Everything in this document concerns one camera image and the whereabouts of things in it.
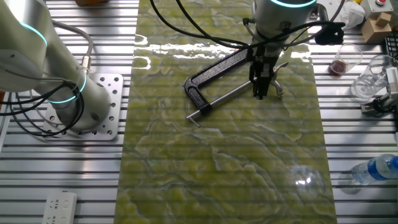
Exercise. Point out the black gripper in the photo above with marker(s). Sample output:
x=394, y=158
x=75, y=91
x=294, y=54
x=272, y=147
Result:
x=264, y=54

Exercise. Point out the black C-clamp with steel screw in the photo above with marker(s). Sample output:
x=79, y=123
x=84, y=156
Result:
x=192, y=90

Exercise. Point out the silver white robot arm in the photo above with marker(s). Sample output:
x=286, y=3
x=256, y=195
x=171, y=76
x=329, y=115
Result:
x=62, y=62

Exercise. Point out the plastic water bottle blue label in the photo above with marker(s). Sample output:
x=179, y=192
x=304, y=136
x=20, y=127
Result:
x=376, y=169

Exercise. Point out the glass beaker with dark liquid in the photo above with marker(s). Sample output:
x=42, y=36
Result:
x=339, y=67

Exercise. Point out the green marble pattern mat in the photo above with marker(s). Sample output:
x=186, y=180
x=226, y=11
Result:
x=217, y=171

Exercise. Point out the empty clear glass beaker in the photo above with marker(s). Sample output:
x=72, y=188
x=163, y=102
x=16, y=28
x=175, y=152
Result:
x=370, y=81

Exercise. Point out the small cardboard box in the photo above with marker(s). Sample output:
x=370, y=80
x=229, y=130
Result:
x=373, y=32

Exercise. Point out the black keyboard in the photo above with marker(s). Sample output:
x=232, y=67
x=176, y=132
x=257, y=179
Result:
x=392, y=45

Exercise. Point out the small wooden cube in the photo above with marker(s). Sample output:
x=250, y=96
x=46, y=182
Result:
x=383, y=19

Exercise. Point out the grey box with red button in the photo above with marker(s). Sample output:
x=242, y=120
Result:
x=381, y=4

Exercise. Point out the white power strip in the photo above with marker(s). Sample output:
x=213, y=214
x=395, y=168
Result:
x=59, y=208

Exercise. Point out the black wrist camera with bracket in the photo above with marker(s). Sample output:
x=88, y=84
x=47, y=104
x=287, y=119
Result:
x=329, y=34

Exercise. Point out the small silver camera black mount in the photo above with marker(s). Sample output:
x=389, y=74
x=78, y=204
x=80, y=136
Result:
x=377, y=105

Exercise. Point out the ribbed silver camera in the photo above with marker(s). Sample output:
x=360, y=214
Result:
x=392, y=81

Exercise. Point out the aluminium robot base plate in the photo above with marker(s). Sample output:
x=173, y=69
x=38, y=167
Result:
x=109, y=84

